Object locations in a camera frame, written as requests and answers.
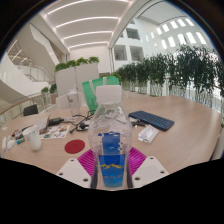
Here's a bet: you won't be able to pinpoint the flat round red coaster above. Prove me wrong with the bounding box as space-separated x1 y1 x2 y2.
64 139 86 155

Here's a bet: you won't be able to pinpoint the colourful sticker sheet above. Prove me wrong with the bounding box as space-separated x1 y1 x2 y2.
39 124 71 140

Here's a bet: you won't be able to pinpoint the black cable tangle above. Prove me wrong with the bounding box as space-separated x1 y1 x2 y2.
68 111 96 134

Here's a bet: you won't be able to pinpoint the row of green plants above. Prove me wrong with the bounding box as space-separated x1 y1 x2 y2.
114 44 224 108

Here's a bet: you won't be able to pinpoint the white computer mouse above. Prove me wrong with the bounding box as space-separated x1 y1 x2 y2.
6 139 16 150

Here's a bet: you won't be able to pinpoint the ceiling light strips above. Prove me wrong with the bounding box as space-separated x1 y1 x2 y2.
46 0 131 49

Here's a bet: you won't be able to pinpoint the clear white-lidded shaker bottle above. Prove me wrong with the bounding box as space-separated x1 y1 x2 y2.
66 87 82 118

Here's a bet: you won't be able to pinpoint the white power strip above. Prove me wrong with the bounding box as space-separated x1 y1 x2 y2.
0 136 8 153

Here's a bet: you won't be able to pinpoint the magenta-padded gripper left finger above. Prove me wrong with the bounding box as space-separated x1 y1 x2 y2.
55 148 98 189

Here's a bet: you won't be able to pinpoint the small black pouch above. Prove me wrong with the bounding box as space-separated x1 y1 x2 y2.
48 116 64 127

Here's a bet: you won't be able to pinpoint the planter with green plants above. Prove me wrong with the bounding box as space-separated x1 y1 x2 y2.
40 83 58 104

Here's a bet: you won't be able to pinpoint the white mug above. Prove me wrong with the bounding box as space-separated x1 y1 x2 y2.
22 125 42 153

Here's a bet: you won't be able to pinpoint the open white booklet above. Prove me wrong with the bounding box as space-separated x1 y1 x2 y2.
31 114 52 133

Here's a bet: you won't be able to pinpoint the white plant-topped cabinet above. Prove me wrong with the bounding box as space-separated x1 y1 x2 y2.
54 56 101 98

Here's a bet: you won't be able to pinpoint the clear blue-labelled water bottle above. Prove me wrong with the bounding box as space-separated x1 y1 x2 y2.
87 84 133 191

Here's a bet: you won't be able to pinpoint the black chair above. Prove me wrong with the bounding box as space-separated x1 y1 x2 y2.
22 104 39 117

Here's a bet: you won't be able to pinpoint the green tote bag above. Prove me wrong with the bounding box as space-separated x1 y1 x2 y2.
81 75 120 114

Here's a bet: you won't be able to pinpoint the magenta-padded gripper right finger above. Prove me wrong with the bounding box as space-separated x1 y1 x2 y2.
126 146 170 189

